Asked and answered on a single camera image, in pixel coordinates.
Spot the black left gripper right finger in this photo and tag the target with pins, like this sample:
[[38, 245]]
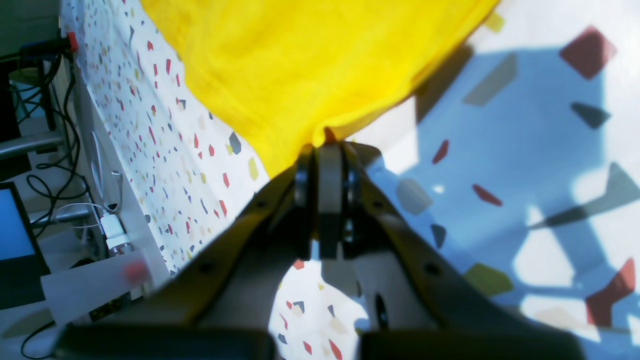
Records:
[[420, 308]]

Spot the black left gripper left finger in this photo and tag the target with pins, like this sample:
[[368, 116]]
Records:
[[219, 306]]

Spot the yellow T-shirt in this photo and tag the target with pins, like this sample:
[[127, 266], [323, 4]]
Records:
[[285, 73]]

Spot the terrazzo pattern tablecloth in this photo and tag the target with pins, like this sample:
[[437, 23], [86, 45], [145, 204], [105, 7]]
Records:
[[519, 160]]

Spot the blue monitor screen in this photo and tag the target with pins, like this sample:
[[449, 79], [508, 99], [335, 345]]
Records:
[[22, 264]]

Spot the red-handled clamp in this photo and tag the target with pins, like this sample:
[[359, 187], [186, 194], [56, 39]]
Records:
[[50, 47]]

